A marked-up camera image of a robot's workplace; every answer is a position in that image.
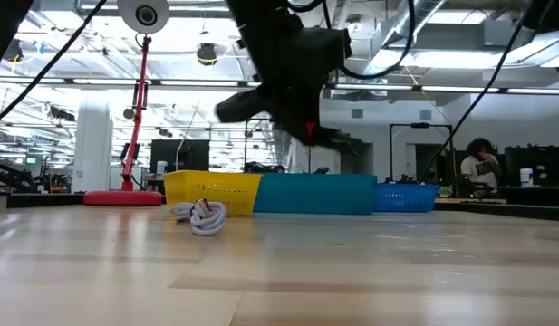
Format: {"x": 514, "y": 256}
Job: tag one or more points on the teal plastic bin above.
{"x": 315, "y": 194}

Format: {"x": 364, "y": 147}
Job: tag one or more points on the black station frame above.
{"x": 419, "y": 124}

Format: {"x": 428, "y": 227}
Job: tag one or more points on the blue plastic bin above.
{"x": 406, "y": 198}

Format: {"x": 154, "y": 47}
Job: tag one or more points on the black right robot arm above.
{"x": 270, "y": 18}

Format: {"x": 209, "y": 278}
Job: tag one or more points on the person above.
{"x": 480, "y": 167}

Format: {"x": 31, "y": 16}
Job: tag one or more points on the black ceiling dome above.
{"x": 207, "y": 53}

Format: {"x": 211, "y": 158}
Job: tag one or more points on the white pillar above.
{"x": 92, "y": 154}

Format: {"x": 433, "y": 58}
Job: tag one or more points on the green exit sign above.
{"x": 31, "y": 160}

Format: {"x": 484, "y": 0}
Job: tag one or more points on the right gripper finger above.
{"x": 292, "y": 129}
{"x": 243, "y": 108}

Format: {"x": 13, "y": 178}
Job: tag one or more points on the yellow plastic bin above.
{"x": 215, "y": 192}

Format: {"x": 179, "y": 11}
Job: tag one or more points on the red desk lamp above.
{"x": 122, "y": 198}

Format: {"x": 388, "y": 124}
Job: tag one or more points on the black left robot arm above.
{"x": 5, "y": 22}

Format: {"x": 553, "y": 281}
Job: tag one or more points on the black cabinet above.
{"x": 546, "y": 165}

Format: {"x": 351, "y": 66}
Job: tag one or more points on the black background monitor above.
{"x": 188, "y": 156}

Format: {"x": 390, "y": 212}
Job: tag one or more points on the white canister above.
{"x": 526, "y": 177}

